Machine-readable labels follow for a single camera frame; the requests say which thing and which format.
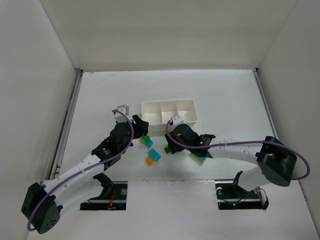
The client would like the green lego brick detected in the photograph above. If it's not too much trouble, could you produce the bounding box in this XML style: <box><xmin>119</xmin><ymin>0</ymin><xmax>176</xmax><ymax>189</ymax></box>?
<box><xmin>164</xmin><ymin>147</ymin><xmax>171</xmax><ymax>154</ymax></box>

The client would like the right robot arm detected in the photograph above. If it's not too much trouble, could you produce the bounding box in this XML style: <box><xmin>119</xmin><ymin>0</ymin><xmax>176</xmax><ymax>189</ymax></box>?
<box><xmin>165</xmin><ymin>122</ymin><xmax>297</xmax><ymax>192</ymax></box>

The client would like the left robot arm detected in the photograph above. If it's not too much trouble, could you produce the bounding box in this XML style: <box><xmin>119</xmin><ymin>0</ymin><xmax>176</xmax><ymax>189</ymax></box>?
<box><xmin>21</xmin><ymin>110</ymin><xmax>149</xmax><ymax>234</ymax></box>

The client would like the blue lego brick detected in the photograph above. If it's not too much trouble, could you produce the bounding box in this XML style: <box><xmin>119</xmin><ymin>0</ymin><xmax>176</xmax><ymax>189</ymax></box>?
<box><xmin>148</xmin><ymin>148</ymin><xmax>161</xmax><ymax>162</ymax></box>

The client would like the white divided container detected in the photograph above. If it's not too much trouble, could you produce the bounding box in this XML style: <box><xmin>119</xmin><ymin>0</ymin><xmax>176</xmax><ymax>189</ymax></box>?
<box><xmin>141</xmin><ymin>99</ymin><xmax>198</xmax><ymax>126</ymax></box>

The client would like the orange lego brick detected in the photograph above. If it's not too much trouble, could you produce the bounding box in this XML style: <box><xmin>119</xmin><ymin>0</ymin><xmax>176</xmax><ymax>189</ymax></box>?
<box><xmin>145</xmin><ymin>156</ymin><xmax>156</xmax><ymax>166</ymax></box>

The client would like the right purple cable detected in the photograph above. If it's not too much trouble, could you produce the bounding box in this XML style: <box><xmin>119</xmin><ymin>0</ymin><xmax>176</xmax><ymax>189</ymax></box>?
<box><xmin>166</xmin><ymin>118</ymin><xmax>310</xmax><ymax>181</ymax></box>

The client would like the purple cable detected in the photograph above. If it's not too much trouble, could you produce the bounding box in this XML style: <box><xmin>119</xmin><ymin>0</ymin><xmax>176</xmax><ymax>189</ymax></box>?
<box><xmin>166</xmin><ymin>118</ymin><xmax>310</xmax><ymax>181</ymax></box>
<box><xmin>26</xmin><ymin>108</ymin><xmax>135</xmax><ymax>231</ymax></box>

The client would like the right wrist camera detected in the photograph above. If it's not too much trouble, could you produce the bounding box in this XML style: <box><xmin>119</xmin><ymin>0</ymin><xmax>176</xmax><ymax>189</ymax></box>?
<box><xmin>169</xmin><ymin>114</ymin><xmax>184</xmax><ymax>126</ymax></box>

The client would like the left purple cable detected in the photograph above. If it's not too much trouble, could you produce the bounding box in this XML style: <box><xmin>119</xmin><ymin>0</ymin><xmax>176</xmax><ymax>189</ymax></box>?
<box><xmin>26</xmin><ymin>108</ymin><xmax>135</xmax><ymax>231</ymax></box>

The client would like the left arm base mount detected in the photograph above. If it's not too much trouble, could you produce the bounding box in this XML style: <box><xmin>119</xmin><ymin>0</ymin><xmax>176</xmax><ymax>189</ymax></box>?
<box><xmin>80</xmin><ymin>173</ymin><xmax>128</xmax><ymax>211</ymax></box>

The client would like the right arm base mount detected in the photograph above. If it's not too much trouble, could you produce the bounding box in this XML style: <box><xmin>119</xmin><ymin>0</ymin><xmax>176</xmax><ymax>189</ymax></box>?
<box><xmin>215</xmin><ymin>171</ymin><xmax>270</xmax><ymax>210</ymax></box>

